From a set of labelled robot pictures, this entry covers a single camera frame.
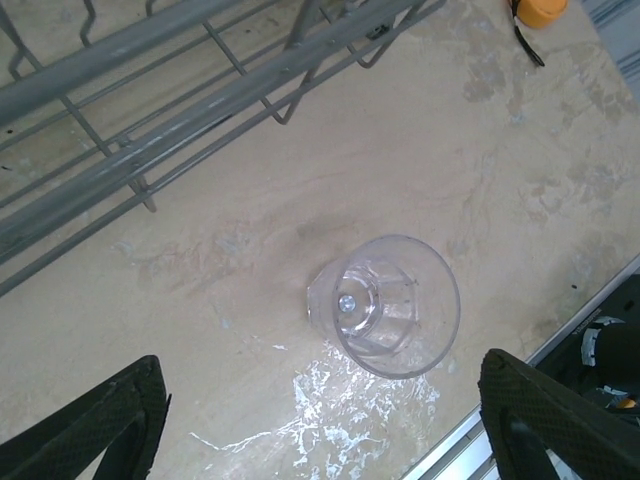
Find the grey wire dish rack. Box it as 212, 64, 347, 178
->
0, 0, 449, 299

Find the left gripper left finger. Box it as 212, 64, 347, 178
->
0, 354, 174, 480

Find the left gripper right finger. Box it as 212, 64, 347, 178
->
478, 348, 640, 480

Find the black device beside table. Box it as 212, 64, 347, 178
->
529, 269, 640, 361

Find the aluminium mounting rail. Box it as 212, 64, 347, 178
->
409, 262, 640, 480

